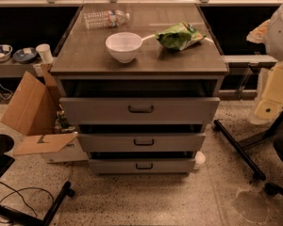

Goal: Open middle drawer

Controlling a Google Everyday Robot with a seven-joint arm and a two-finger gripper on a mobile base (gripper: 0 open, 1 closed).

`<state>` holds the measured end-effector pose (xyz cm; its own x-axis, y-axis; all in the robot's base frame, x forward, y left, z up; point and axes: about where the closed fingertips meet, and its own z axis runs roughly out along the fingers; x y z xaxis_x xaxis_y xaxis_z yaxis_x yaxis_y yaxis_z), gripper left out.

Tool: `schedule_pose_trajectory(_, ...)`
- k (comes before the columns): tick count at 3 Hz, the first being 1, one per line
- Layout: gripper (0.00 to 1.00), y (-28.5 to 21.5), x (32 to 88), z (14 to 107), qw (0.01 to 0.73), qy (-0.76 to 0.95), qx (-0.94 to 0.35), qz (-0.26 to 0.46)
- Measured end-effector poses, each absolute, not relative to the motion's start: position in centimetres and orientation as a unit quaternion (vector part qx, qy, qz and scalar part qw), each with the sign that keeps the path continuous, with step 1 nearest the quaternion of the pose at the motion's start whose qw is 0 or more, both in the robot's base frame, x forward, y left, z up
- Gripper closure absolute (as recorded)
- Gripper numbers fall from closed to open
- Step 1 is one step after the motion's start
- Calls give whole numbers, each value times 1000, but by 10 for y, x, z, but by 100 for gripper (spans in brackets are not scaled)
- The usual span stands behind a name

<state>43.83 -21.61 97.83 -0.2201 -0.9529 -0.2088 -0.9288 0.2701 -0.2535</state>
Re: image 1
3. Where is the open cardboard box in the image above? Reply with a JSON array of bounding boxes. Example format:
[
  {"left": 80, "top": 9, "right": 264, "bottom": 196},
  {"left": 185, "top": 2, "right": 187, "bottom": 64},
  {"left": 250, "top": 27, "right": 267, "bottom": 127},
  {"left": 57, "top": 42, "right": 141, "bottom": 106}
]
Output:
[{"left": 1, "top": 64, "right": 88, "bottom": 163}]

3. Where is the grey top drawer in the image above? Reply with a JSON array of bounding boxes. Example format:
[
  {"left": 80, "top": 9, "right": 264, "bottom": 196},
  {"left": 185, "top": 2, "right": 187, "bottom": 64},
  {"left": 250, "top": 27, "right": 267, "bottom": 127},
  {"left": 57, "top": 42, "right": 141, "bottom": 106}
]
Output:
[{"left": 60, "top": 97, "right": 220, "bottom": 125}]

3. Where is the black cable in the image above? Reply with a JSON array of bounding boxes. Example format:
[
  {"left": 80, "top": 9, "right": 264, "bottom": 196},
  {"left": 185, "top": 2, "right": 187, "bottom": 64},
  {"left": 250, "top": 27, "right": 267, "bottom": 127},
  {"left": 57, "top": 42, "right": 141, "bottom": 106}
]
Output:
[{"left": 0, "top": 180, "right": 56, "bottom": 225}]

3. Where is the blue white bowl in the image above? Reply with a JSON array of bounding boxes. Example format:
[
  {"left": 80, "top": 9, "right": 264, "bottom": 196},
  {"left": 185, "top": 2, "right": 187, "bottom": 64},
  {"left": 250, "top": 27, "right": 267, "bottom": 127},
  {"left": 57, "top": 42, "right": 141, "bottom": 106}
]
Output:
[{"left": 0, "top": 44, "right": 12, "bottom": 62}]

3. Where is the clear plastic water bottle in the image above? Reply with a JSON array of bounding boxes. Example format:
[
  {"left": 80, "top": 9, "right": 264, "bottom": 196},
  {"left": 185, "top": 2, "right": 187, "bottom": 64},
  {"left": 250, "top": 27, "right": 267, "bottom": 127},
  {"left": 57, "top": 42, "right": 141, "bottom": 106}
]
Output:
[{"left": 83, "top": 9, "right": 130, "bottom": 29}]

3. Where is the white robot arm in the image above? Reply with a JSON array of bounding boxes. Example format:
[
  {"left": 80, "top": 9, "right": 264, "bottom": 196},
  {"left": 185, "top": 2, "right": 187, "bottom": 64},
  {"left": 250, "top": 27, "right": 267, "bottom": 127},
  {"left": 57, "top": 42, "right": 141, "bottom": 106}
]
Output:
[{"left": 265, "top": 4, "right": 283, "bottom": 61}]

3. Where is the blue patterned bowl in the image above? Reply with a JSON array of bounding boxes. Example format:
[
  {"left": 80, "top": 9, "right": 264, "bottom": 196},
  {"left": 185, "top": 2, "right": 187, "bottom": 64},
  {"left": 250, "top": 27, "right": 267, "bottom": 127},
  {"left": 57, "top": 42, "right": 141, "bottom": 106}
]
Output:
[{"left": 12, "top": 47, "right": 38, "bottom": 63}]

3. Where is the grey drawer cabinet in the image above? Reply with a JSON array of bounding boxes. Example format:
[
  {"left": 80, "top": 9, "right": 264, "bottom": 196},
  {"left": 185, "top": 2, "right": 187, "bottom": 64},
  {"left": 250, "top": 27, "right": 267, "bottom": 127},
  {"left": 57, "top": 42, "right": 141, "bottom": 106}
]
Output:
[{"left": 50, "top": 2, "right": 229, "bottom": 175}]

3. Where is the green chip bag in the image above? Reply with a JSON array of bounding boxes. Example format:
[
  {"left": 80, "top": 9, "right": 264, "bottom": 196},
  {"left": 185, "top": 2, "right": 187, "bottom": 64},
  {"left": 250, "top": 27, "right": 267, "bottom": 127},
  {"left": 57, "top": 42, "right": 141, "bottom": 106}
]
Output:
[{"left": 155, "top": 22, "right": 206, "bottom": 51}]

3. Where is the black chair base right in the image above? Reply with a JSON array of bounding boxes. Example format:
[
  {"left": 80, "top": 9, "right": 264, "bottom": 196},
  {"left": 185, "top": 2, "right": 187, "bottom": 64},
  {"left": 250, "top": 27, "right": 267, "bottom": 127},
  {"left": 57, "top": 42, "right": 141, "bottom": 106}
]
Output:
[{"left": 213, "top": 99, "right": 283, "bottom": 202}]

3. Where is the grey drawer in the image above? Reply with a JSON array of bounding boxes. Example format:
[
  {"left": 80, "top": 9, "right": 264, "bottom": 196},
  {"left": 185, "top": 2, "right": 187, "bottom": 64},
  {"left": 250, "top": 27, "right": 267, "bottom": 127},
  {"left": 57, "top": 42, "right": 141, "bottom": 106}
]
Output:
[
  {"left": 89, "top": 158, "right": 195, "bottom": 174},
  {"left": 60, "top": 97, "right": 220, "bottom": 125},
  {"left": 78, "top": 133, "right": 205, "bottom": 153}
]

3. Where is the white paper cup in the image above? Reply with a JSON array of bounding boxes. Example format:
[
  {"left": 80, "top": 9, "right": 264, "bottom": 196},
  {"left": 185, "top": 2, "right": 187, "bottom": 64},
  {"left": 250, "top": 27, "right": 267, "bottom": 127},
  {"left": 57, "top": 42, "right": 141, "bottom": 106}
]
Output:
[{"left": 36, "top": 43, "right": 54, "bottom": 64}]

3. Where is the grey bottom drawer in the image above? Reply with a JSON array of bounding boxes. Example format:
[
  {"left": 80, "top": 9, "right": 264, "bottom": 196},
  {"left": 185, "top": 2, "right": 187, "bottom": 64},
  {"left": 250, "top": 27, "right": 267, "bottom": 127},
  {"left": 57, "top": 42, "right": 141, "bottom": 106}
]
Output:
[{"left": 89, "top": 158, "right": 195, "bottom": 174}]

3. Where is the white round object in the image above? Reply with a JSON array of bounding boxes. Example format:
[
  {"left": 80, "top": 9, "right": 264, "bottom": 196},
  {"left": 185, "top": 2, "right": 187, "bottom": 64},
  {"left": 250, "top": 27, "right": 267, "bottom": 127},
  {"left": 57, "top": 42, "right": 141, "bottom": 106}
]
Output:
[{"left": 193, "top": 151, "right": 206, "bottom": 170}]

